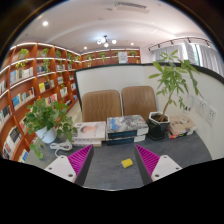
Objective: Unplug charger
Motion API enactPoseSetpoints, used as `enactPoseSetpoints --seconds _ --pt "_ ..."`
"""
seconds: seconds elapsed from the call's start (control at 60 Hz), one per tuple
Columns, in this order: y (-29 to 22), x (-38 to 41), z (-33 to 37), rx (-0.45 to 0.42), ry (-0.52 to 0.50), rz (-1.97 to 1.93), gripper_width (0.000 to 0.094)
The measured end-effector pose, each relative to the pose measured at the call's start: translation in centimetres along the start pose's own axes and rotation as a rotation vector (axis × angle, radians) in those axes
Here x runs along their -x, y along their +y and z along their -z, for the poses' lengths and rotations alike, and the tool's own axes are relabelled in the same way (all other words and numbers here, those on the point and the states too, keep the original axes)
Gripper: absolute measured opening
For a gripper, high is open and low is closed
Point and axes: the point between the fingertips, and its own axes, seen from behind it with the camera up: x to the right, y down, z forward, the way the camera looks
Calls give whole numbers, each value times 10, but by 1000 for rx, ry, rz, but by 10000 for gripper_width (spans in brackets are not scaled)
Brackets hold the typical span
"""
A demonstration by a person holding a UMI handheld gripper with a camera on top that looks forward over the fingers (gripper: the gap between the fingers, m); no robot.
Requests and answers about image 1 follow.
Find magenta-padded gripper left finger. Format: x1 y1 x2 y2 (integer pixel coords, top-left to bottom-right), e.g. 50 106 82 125
44 144 94 187

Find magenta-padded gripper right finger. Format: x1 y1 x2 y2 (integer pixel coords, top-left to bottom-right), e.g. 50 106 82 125
134 144 184 185

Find yellow charger block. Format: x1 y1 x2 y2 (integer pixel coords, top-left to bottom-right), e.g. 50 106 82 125
119 158 134 169

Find pothos plant in white pot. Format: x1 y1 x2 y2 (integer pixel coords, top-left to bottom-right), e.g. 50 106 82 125
23 97 78 160

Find thin white book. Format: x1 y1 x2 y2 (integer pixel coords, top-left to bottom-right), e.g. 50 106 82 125
71 138 103 148

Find tall plant in black pot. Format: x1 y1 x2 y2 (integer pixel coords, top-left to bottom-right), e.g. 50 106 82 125
146 49 201 141

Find small stack of books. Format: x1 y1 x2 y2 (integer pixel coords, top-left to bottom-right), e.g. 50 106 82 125
168 115 198 139

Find large white book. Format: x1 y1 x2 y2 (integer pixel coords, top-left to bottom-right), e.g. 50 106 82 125
71 120 107 142

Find thick dark blue book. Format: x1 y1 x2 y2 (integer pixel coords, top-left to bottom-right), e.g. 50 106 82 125
105 114 150 140

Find brown padded chair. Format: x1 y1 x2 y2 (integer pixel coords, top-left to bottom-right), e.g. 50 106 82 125
81 89 123 123
120 85 158 122

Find long orange bookshelf unit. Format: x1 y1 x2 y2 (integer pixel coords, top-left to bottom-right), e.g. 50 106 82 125
0 41 83 163

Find white sheer curtain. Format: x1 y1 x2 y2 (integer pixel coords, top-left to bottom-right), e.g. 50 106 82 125
149 43 224 78

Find globe ceiling chandelier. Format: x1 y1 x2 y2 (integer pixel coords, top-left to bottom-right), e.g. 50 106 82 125
96 34 118 48

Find recessed ceiling spotlights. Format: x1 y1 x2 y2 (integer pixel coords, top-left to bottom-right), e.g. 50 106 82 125
42 20 88 51

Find ceiling air conditioner vent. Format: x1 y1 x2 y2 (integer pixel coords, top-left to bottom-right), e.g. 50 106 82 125
106 1 151 14

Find white power strip cable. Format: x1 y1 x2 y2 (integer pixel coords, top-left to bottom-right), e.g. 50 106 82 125
49 139 74 158

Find white wall socket panel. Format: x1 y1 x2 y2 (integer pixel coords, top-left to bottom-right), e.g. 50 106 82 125
205 105 218 127
195 98 208 117

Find orange wall shelf with plants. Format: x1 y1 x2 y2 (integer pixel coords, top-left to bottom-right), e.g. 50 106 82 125
80 48 142 68

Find black track light rail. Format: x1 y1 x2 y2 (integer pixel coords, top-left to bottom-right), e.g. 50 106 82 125
147 35 213 53

